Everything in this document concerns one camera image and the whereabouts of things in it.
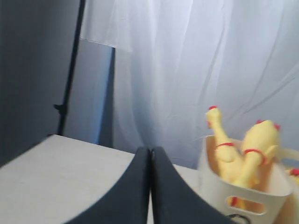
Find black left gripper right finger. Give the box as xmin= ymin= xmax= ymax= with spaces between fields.
xmin=151 ymin=147 xmax=234 ymax=224

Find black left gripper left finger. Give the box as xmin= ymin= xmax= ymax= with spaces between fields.
xmin=67 ymin=147 xmax=151 ymax=224

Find upright-headed yellow rubber chicken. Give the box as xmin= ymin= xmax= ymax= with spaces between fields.
xmin=286 ymin=168 xmax=299 ymax=185

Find cream bin marked O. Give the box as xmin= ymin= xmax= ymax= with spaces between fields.
xmin=198 ymin=135 xmax=299 ymax=224

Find cream bin marked X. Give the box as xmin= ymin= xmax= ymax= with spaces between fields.
xmin=281 ymin=148 xmax=299 ymax=224

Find black stand pole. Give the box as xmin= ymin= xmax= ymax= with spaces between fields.
xmin=53 ymin=0 xmax=86 ymax=136

